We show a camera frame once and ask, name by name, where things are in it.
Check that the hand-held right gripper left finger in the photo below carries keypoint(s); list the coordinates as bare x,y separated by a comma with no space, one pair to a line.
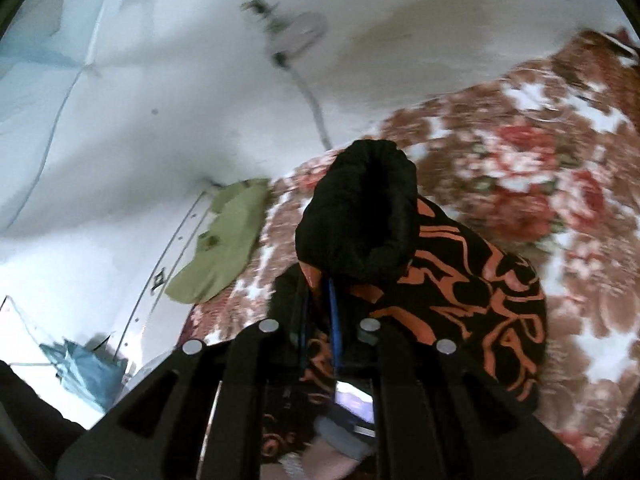
285,342

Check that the black orange patterned sweater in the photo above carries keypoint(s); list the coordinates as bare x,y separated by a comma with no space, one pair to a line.
360,210

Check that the light blue cloth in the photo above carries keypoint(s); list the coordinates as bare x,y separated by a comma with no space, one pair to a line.
85,365

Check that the pale blue curtain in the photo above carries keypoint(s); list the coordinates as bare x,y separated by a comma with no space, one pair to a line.
30,75

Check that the person's dark clothing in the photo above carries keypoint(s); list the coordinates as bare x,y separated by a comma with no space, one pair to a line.
30,410

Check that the olive green cloth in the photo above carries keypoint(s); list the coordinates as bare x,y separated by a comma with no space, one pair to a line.
225,250

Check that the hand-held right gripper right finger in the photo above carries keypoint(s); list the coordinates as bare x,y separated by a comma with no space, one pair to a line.
335,330

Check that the white bed frame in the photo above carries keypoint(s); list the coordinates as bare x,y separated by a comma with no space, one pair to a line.
165,270

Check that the brown red floral blanket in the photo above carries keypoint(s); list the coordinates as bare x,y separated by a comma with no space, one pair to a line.
525,160

